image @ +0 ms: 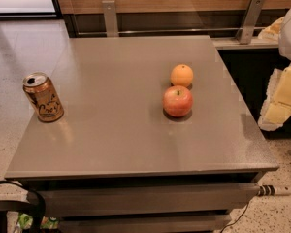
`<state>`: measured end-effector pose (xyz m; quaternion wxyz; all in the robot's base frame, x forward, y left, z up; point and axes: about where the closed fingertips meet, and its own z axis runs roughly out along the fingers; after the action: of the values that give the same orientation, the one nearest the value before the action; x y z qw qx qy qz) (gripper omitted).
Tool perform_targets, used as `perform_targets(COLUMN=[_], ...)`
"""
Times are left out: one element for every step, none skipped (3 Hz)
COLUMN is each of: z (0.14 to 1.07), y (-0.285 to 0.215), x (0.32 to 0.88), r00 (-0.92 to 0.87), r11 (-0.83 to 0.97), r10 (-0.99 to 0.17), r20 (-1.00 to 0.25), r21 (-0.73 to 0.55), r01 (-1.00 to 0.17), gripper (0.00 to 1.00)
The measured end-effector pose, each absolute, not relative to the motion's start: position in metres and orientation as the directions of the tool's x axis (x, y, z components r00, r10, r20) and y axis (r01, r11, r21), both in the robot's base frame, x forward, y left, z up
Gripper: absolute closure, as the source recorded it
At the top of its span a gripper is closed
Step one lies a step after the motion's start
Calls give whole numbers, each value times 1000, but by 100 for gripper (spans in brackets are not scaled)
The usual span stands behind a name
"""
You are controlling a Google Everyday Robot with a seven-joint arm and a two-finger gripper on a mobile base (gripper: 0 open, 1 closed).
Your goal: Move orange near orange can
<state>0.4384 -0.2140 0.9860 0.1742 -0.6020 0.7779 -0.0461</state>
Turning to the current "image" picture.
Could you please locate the red apple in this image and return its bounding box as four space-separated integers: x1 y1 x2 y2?
163 85 193 117

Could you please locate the orange fruit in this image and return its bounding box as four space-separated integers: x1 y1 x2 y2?
170 64 194 87

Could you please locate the left metal wall bracket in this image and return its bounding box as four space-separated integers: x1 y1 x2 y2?
102 0 119 37

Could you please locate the right metal wall bracket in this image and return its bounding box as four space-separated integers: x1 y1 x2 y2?
236 0 265 45

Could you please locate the white power strip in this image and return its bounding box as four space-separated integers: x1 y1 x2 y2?
257 185 291 196

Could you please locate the black power cable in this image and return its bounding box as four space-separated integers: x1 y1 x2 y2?
218 201 250 233

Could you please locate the grey drawer cabinet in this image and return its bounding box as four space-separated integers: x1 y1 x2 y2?
6 36 277 233

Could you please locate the orange LaCroix can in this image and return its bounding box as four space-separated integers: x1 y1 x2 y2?
22 72 64 122

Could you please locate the metal wall bracket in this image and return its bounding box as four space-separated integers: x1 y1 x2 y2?
236 0 265 45
102 0 119 37

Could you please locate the green snack bag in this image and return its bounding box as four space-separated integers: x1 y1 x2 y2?
13 214 60 233

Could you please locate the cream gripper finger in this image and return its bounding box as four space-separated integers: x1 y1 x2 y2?
258 65 291 131
258 17 284 42

